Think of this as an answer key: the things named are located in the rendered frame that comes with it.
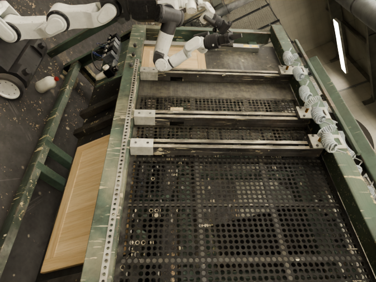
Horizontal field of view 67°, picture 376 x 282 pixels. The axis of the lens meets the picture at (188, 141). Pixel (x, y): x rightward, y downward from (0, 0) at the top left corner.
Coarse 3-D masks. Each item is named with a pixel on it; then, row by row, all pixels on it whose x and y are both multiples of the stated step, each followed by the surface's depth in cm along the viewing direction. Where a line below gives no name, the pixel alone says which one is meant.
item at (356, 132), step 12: (312, 60) 275; (324, 72) 259; (324, 84) 251; (336, 96) 237; (228, 108) 317; (336, 108) 231; (348, 108) 226; (348, 120) 219; (168, 132) 227; (360, 132) 209; (360, 144) 204; (228, 156) 228; (240, 156) 227; (264, 156) 226; (360, 156) 199; (372, 156) 195; (372, 168) 190; (372, 180) 189
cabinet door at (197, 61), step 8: (144, 48) 228; (152, 48) 229; (176, 48) 231; (144, 56) 221; (152, 56) 222; (192, 56) 225; (200, 56) 226; (144, 64) 213; (152, 64) 214; (184, 64) 217; (192, 64) 218; (200, 64) 218
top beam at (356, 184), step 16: (272, 32) 247; (288, 48) 226; (304, 80) 198; (320, 128) 167; (336, 128) 167; (336, 160) 151; (352, 160) 151; (336, 176) 150; (352, 176) 144; (352, 192) 138; (368, 192) 138; (352, 208) 137; (368, 208) 132; (352, 224) 137; (368, 224) 127; (368, 240) 126; (368, 256) 126
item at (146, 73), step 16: (288, 64) 199; (160, 80) 204; (176, 80) 204; (192, 80) 205; (208, 80) 205; (224, 80) 206; (240, 80) 206; (256, 80) 207; (272, 80) 207; (288, 80) 208
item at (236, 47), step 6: (144, 42) 231; (150, 42) 231; (174, 42) 233; (180, 42) 234; (186, 42) 235; (222, 48) 235; (228, 48) 235; (234, 48) 235; (240, 48) 235; (246, 48) 235; (252, 48) 236; (258, 48) 236
